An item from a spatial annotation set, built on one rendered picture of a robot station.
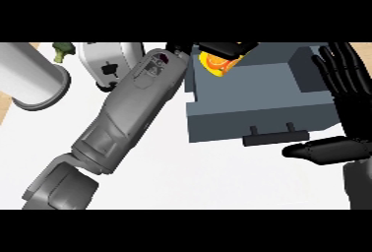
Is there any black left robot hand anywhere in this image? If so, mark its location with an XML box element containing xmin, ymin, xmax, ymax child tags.
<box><xmin>163</xmin><ymin>41</ymin><xmax>259</xmax><ymax>60</ymax></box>

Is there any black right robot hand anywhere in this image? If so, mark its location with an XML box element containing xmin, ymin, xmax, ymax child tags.
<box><xmin>280</xmin><ymin>41</ymin><xmax>372</xmax><ymax>166</ymax></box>

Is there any yellow orange cup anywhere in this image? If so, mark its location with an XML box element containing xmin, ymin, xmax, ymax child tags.
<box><xmin>197</xmin><ymin>50</ymin><xmax>246</xmax><ymax>79</ymax></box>

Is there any grey blue open drawer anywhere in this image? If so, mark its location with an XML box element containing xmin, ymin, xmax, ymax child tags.
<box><xmin>181</xmin><ymin>41</ymin><xmax>345</xmax><ymax>144</ymax></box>

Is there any white silver toaster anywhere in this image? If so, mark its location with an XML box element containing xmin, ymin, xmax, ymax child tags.
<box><xmin>78</xmin><ymin>41</ymin><xmax>146</xmax><ymax>93</ymax></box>

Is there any green broccoli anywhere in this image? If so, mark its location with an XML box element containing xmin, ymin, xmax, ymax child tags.
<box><xmin>50</xmin><ymin>41</ymin><xmax>76</xmax><ymax>64</ymax></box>

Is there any white grey cylinder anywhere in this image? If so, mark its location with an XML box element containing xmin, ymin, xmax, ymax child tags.
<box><xmin>0</xmin><ymin>41</ymin><xmax>72</xmax><ymax>112</ymax></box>

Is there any black drawer handle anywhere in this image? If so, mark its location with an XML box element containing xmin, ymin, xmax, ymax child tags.
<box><xmin>240</xmin><ymin>122</ymin><xmax>311</xmax><ymax>148</ymax></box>

